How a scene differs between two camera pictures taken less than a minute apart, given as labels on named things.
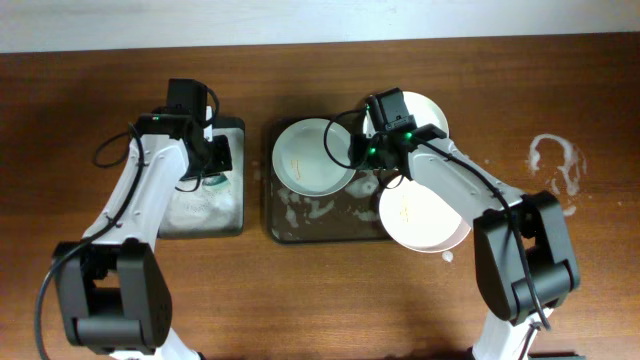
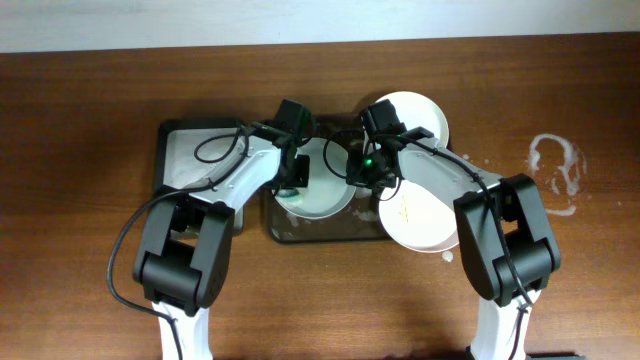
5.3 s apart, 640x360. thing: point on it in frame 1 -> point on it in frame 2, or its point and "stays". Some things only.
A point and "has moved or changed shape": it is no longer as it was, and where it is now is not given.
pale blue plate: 312,157 has moved or changed shape
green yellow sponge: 214,180 has moved or changed shape
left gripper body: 218,157 -> 298,172
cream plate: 423,113 stays
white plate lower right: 419,220 stays
